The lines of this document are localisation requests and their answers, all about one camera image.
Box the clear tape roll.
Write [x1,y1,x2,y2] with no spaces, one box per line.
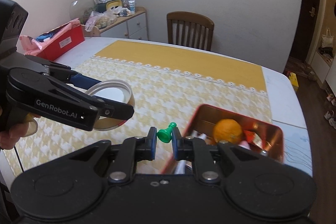
[85,80,135,131]

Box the green pawn piece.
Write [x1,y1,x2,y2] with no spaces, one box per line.
[157,122,177,143]

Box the person's left hand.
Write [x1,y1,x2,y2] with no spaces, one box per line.
[0,113,41,150]

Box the red metal tin box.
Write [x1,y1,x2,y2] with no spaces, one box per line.
[159,103,285,175]

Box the orange fruit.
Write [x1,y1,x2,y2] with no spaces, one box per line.
[213,119,243,144]

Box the red cardboard box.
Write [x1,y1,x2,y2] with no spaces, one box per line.
[19,18,85,61]

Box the red snack packet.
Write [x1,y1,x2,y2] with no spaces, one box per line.
[243,130,256,143]

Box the yellow houndstooth tablecloth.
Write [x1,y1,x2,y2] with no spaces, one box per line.
[5,40,272,175]

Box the white drawer sideboard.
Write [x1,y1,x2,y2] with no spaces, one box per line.
[82,6,149,40]

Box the yellow blue toy container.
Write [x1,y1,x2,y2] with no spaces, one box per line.
[93,0,122,13]

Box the brown wooden chair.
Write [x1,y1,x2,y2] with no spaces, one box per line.
[166,11,215,51]

